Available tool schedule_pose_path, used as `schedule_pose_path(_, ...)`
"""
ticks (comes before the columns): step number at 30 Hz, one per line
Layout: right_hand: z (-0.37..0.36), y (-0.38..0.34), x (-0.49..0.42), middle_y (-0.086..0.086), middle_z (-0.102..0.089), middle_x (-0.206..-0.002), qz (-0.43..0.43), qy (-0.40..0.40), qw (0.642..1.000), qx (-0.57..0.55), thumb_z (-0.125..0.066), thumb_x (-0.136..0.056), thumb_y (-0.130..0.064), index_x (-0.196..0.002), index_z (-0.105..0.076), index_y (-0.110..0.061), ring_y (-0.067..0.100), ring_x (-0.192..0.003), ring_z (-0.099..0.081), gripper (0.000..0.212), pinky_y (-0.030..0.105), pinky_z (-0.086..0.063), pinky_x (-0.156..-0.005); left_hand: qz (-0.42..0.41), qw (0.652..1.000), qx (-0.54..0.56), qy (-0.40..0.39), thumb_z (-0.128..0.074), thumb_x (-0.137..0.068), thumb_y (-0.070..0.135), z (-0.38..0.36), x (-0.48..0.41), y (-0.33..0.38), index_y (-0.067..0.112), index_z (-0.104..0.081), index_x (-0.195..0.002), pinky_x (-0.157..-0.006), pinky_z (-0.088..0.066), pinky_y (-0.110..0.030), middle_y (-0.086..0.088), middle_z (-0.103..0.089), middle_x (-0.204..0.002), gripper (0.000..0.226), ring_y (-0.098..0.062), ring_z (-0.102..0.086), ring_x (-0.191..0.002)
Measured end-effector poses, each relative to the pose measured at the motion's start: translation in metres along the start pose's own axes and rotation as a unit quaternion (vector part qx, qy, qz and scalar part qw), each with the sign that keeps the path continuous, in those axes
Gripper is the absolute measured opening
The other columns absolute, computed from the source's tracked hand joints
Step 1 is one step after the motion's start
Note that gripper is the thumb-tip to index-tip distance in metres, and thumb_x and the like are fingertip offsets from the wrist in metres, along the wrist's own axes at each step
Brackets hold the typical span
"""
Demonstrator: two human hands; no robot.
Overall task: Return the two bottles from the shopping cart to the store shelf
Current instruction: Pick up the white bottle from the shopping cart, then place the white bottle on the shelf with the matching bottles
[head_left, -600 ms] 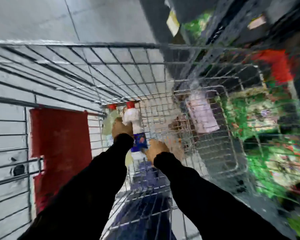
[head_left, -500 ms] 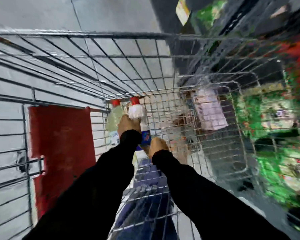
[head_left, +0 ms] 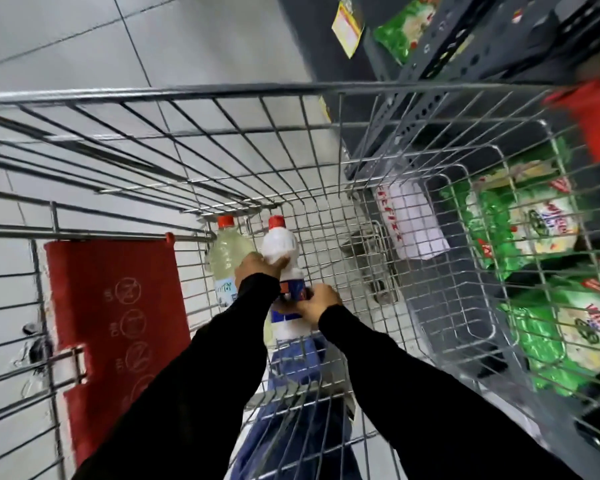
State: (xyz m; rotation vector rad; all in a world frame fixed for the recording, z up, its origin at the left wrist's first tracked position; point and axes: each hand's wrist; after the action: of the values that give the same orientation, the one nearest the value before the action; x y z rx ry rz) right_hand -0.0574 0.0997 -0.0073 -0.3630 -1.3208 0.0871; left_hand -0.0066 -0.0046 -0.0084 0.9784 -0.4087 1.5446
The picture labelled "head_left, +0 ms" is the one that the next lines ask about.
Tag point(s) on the person's right fingers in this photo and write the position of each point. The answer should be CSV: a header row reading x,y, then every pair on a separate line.
x,y
292,307

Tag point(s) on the person's blue jeans legs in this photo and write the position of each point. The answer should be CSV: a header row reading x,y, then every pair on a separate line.
x,y
300,434

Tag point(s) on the clear bottle with red cap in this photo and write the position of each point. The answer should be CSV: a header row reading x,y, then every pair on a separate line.
x,y
225,252

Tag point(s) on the person's right hand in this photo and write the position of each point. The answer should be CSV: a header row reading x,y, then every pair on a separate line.
x,y
320,299

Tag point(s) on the red cart corner bumper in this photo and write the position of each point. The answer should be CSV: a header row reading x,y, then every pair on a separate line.
x,y
592,117

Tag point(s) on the person's left fingers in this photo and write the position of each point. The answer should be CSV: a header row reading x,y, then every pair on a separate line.
x,y
279,264

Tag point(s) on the grey cart caster wheel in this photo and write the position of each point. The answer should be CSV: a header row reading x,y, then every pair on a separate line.
x,y
367,254

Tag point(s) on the person's left forearm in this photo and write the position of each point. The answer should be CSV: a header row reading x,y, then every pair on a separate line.
x,y
205,384

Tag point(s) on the white paper shelf label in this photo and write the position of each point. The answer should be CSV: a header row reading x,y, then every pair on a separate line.
x,y
412,222

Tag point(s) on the yellow price tag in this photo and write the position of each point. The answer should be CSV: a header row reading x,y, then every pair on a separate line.
x,y
348,25

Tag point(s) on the dark grey metal shelf unit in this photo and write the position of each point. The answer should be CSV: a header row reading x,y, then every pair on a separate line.
x,y
480,39

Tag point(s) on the person's left hand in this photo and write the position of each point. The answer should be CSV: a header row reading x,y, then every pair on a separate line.
x,y
255,267

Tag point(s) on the person's right forearm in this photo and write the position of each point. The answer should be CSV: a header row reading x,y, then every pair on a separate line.
x,y
420,404

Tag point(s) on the white bottle with red cap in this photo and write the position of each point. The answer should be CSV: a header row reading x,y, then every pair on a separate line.
x,y
279,244

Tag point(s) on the red plastic cart seat flap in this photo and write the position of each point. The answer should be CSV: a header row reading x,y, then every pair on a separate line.
x,y
115,304

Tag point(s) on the green snack packet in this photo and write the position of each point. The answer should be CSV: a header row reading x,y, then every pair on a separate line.
x,y
520,219
565,334
407,27

